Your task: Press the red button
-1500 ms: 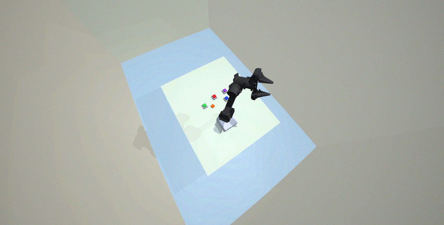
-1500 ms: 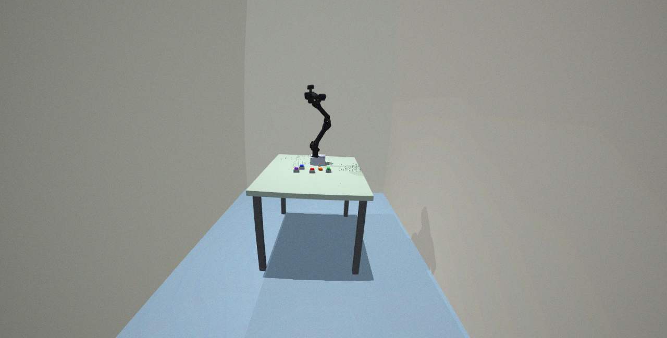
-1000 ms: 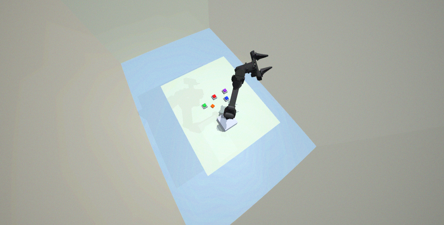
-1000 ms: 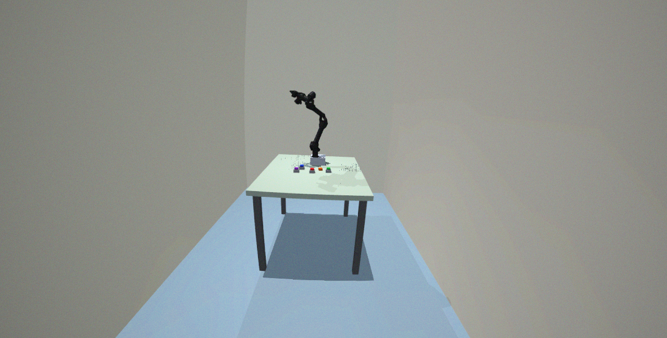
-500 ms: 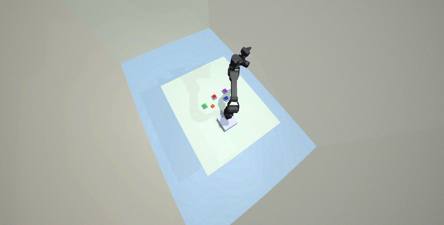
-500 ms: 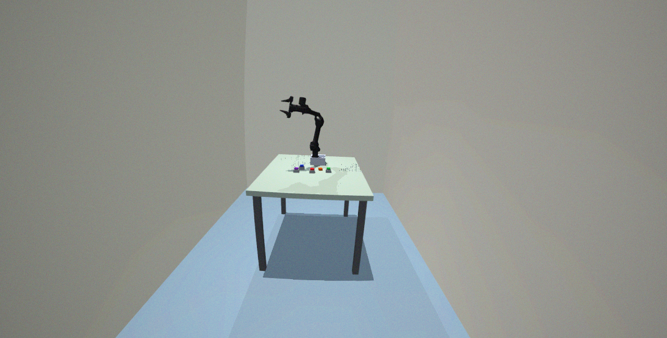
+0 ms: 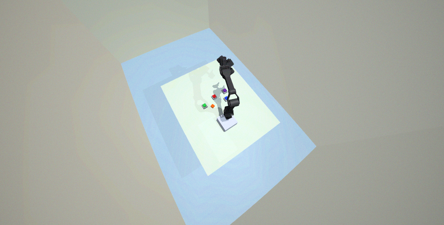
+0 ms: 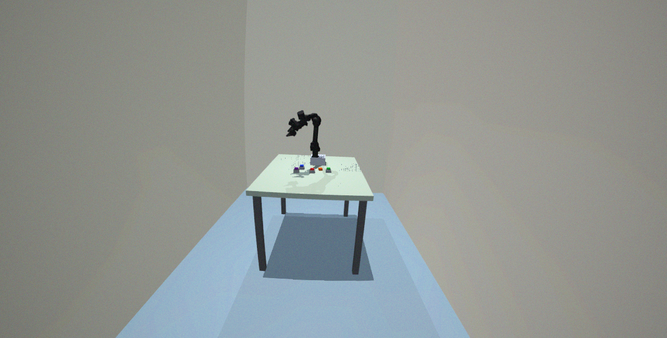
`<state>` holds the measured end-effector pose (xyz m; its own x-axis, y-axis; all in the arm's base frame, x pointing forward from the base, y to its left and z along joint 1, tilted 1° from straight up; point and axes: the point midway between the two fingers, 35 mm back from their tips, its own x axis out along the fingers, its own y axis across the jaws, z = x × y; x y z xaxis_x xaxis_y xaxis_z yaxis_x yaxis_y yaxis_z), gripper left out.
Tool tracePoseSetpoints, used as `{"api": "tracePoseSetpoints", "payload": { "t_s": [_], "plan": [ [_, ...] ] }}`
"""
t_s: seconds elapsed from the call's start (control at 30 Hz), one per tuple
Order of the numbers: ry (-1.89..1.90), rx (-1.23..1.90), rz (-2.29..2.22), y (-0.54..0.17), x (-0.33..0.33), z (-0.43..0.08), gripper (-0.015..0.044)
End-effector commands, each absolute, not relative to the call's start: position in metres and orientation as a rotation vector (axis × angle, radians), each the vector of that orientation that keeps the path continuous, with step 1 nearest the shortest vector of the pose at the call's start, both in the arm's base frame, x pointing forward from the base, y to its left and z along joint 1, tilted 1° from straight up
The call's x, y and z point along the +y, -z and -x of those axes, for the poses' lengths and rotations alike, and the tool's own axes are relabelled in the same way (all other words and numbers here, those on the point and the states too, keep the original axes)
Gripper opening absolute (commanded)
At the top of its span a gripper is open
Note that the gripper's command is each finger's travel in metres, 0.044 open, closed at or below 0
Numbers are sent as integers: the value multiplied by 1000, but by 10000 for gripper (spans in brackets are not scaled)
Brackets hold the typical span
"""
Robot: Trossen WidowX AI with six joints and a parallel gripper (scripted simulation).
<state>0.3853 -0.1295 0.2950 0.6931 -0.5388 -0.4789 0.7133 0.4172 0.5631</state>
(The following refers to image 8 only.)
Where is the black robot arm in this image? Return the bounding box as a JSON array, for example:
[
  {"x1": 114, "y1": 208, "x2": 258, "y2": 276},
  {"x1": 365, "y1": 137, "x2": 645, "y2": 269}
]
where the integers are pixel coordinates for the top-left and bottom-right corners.
[{"x1": 288, "y1": 110, "x2": 321, "y2": 158}]

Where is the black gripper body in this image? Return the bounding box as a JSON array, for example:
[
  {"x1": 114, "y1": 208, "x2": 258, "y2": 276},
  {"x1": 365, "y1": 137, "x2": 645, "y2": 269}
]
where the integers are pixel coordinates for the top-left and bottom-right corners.
[{"x1": 292, "y1": 121, "x2": 303, "y2": 136}]

